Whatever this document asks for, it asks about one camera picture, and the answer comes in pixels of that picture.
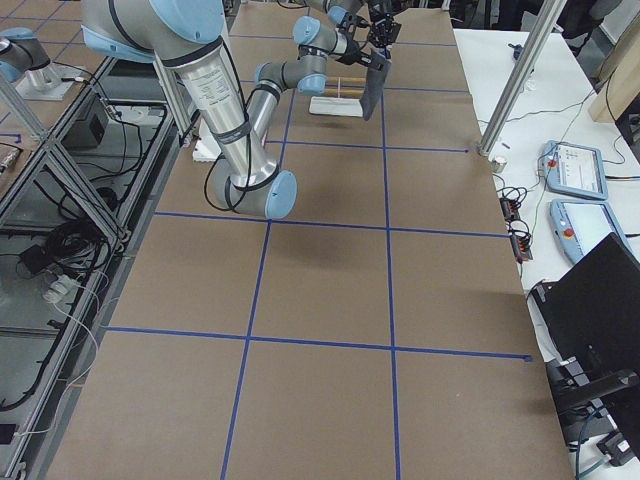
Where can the teach pendant lower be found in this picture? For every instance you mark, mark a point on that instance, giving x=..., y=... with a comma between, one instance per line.
x=581, y=225

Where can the teach pendant upper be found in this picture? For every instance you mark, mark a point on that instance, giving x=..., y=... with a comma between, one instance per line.
x=574, y=170

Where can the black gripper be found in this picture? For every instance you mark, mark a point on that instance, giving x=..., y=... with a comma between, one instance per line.
x=384, y=32
x=356, y=52

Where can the white rack base plate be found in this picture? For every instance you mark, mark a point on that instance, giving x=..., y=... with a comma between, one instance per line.
x=330, y=106

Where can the wooden rack rod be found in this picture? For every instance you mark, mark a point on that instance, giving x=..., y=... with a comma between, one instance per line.
x=350, y=81
x=343, y=93

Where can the teach pendant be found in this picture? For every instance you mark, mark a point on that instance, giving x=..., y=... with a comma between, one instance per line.
x=581, y=225
x=574, y=170

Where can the wooden rack rod left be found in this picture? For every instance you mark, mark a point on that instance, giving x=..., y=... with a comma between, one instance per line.
x=350, y=81

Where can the wooden rack rod right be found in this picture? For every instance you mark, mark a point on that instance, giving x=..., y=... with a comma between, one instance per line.
x=343, y=93

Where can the aluminium frame post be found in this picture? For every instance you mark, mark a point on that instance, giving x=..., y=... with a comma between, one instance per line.
x=535, y=42

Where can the grey blue towel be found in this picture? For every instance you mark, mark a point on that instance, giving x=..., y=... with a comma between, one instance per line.
x=373, y=89

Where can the black monitor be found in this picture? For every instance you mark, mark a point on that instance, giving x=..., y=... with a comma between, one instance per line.
x=592, y=312

